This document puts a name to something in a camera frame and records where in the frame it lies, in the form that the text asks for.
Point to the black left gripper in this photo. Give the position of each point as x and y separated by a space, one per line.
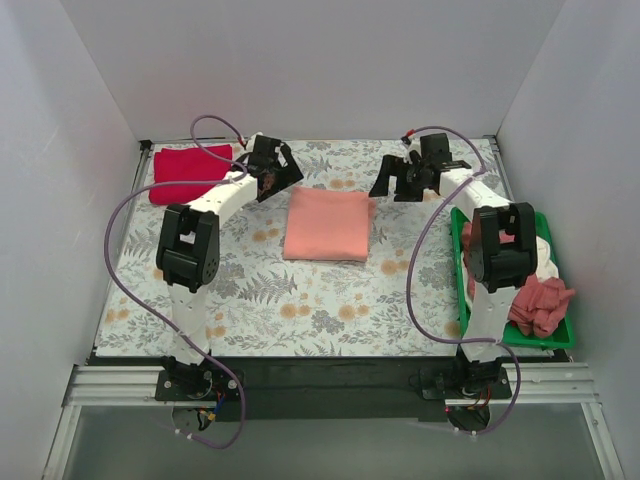
275 175

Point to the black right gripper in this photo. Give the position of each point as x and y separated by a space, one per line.
397 176

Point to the salmon pink t shirt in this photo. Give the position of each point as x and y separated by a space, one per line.
324 225

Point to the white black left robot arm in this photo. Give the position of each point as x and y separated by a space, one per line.
188 252

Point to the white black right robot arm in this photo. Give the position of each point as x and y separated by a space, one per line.
502 246

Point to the folded red t shirt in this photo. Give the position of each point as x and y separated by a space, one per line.
192 164

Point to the white t shirt in tray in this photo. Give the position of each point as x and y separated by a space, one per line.
546 267

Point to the dusty rose t shirt in tray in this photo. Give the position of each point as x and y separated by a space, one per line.
539 306

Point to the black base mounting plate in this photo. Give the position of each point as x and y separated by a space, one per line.
311 388

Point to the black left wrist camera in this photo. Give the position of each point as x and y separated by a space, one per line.
265 150

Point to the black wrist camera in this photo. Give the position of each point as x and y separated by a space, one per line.
265 150
435 148

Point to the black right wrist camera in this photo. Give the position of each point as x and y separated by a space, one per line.
435 148

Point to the aluminium frame rail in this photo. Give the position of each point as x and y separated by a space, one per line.
534 382

